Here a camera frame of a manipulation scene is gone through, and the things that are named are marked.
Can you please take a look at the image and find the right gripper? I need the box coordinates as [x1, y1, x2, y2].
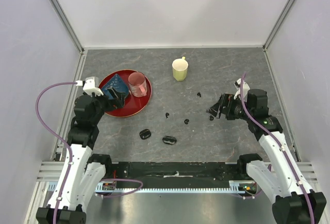
[206, 93, 253, 121]

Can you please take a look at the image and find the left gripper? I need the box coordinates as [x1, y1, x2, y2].
[88, 86, 125, 125]

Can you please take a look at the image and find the black charging case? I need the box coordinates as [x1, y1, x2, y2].
[162, 135, 177, 145]
[139, 129, 151, 140]

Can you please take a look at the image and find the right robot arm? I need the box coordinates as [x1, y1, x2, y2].
[207, 89, 327, 223]

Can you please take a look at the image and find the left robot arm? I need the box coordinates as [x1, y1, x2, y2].
[36, 87, 124, 223]

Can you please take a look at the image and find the red round tray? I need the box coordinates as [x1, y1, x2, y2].
[99, 70, 152, 118]

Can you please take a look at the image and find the blue teardrop plate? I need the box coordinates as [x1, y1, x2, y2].
[101, 74, 129, 99]

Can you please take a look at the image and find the pink glass mug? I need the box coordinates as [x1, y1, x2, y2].
[128, 72, 147, 97]

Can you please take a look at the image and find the yellow ceramic mug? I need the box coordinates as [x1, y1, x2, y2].
[172, 57, 189, 81]

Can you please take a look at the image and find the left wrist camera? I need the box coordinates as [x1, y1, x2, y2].
[83, 77, 104, 97]

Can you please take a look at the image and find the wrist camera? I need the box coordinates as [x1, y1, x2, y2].
[83, 77, 104, 97]
[234, 78, 250, 101]

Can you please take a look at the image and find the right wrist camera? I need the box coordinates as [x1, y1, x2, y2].
[234, 78, 250, 101]

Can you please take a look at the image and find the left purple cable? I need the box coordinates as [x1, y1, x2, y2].
[36, 81, 83, 224]

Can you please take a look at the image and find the purple cable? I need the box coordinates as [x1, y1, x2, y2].
[36, 81, 83, 224]
[239, 72, 317, 224]

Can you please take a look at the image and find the slotted cable duct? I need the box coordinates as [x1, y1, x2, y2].
[95, 181, 257, 194]

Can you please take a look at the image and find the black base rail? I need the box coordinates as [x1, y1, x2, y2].
[111, 162, 251, 189]

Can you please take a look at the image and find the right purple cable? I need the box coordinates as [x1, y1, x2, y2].
[239, 72, 317, 224]

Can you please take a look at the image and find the left aluminium frame post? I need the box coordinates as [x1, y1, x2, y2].
[49, 0, 85, 54]

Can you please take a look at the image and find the aluminium frame post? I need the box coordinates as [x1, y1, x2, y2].
[49, 0, 85, 54]
[262, 0, 296, 52]

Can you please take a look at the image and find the right aluminium frame post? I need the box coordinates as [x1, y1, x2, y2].
[262, 0, 296, 52]

